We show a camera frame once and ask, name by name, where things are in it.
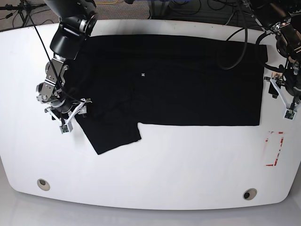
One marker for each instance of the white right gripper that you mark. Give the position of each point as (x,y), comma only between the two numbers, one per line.
(65,111)

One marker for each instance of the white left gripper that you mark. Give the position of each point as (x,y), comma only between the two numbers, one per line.
(277,81)

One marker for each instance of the black T-shirt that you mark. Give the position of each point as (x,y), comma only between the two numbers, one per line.
(163,80)

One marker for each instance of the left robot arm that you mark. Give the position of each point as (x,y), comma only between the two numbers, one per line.
(274,17)

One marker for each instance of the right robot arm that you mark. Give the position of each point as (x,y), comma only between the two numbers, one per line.
(77,19)

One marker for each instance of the red tape rectangle marking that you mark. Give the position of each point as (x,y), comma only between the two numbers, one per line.
(272,148)

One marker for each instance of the black tripod stand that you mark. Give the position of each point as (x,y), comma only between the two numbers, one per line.
(22,10)

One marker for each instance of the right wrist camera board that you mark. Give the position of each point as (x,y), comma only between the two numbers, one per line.
(64,129)

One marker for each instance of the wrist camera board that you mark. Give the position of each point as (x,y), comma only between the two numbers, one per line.
(64,129)
(289,114)

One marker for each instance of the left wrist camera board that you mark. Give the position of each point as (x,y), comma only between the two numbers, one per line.
(289,114)

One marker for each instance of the left table cable grommet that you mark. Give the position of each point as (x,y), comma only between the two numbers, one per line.
(43,185)

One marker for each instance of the table cable grommet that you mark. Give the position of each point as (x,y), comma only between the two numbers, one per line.
(249,194)
(43,185)

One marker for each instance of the right table cable grommet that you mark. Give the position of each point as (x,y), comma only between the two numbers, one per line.
(249,194)

